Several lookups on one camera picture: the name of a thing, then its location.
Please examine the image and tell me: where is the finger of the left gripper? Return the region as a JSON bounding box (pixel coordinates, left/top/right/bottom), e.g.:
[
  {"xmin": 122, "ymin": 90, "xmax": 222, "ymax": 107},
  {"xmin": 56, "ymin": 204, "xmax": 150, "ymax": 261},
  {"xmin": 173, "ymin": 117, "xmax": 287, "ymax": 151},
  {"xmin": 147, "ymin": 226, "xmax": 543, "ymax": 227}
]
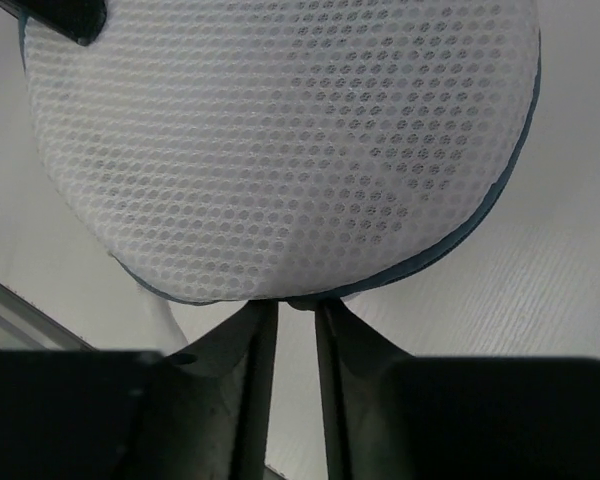
[{"xmin": 0, "ymin": 0, "xmax": 108, "ymax": 47}]

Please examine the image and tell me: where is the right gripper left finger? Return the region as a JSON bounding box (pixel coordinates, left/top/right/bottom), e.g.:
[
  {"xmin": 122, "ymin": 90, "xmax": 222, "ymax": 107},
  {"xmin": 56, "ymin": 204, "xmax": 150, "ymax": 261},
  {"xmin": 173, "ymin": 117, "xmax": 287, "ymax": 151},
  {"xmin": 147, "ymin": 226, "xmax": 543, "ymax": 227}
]
[{"xmin": 0, "ymin": 302, "xmax": 277, "ymax": 479}]

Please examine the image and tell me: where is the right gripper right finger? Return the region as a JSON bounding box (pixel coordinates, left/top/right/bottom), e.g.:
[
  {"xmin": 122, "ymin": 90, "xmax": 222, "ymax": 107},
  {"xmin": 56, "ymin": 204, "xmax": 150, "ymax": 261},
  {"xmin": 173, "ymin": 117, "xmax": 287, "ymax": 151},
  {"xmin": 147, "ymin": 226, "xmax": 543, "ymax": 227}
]
[{"xmin": 315, "ymin": 300, "xmax": 600, "ymax": 479}]

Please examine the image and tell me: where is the aluminium mounting rail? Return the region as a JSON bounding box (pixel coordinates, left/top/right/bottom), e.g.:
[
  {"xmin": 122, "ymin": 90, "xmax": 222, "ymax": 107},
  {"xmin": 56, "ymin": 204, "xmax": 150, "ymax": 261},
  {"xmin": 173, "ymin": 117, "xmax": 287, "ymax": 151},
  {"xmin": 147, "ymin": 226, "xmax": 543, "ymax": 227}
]
[{"xmin": 0, "ymin": 283, "xmax": 93, "ymax": 351}]

